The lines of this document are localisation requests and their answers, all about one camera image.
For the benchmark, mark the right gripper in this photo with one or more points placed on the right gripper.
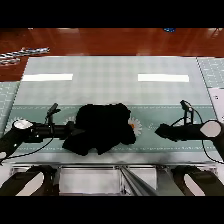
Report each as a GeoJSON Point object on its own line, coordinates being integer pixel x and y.
{"type": "Point", "coordinates": [170, 132]}

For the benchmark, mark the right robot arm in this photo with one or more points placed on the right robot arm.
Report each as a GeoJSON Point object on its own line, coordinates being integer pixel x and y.
{"type": "Point", "coordinates": [195, 131]}

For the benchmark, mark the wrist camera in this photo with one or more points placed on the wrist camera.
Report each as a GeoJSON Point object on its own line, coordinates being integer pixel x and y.
{"type": "Point", "coordinates": [187, 108]}
{"type": "Point", "coordinates": [52, 110]}

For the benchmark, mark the black T-shirt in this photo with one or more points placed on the black T-shirt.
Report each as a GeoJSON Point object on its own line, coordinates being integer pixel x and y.
{"type": "Point", "coordinates": [101, 128]}

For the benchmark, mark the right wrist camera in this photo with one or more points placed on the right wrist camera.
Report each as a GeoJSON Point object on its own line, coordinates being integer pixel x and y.
{"type": "Point", "coordinates": [187, 108]}

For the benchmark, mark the silver frame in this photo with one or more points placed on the silver frame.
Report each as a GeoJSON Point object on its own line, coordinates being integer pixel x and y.
{"type": "Point", "coordinates": [100, 180]}

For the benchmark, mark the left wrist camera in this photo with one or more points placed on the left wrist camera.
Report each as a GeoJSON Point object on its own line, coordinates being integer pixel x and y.
{"type": "Point", "coordinates": [52, 110]}

